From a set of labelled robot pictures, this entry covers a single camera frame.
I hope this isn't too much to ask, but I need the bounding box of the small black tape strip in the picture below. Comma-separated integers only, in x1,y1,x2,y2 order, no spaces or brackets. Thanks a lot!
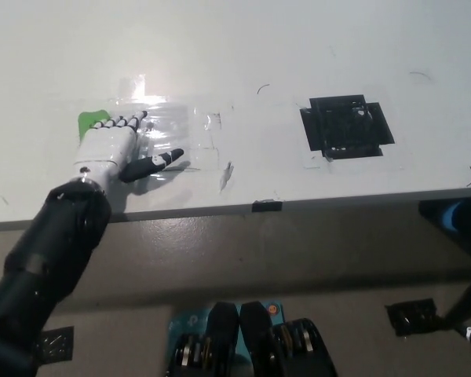
251,199,283,214

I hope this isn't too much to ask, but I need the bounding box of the black metal frame rod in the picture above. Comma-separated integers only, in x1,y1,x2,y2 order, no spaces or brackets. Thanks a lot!
441,273,471,321

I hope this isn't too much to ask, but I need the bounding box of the black object with blue part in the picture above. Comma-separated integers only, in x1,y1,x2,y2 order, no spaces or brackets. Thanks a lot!
418,198,471,252

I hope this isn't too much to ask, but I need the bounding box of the green whiteboard eraser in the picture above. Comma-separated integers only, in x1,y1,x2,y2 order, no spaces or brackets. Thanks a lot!
77,109,111,141

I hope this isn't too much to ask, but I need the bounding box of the clear tape sheet patch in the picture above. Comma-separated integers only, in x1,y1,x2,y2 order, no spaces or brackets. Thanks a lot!
76,74,224,174

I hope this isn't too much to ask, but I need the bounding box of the black tape square patch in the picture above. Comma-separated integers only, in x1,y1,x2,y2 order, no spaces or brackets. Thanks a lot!
299,93,396,160

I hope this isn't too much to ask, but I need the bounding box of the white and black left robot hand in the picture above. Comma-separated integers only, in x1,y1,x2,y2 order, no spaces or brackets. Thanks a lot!
73,109,185,186

